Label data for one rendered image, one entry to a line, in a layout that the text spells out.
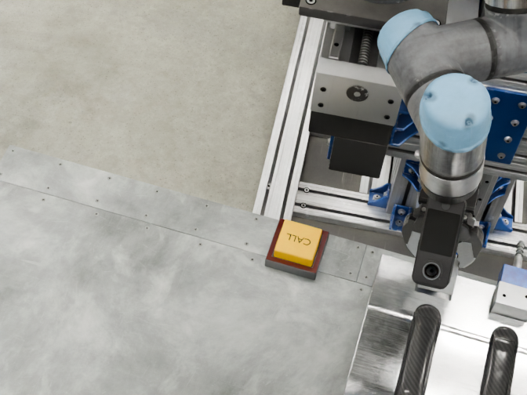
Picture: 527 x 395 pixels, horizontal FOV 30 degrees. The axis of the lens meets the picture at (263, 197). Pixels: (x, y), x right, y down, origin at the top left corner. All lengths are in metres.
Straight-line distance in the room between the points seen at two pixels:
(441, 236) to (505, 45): 0.24
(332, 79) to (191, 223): 0.31
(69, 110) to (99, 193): 1.19
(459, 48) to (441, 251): 0.25
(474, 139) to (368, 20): 0.47
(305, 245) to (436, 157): 0.42
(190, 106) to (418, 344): 1.51
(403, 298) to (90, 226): 0.49
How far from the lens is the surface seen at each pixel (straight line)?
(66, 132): 2.70
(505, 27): 1.19
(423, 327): 1.38
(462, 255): 1.33
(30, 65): 2.88
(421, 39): 1.15
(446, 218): 1.21
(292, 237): 1.48
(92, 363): 1.42
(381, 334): 1.36
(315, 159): 2.38
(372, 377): 1.33
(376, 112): 1.53
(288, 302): 1.47
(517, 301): 1.40
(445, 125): 1.06
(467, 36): 1.17
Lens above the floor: 2.07
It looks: 54 degrees down
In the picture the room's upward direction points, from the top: 6 degrees clockwise
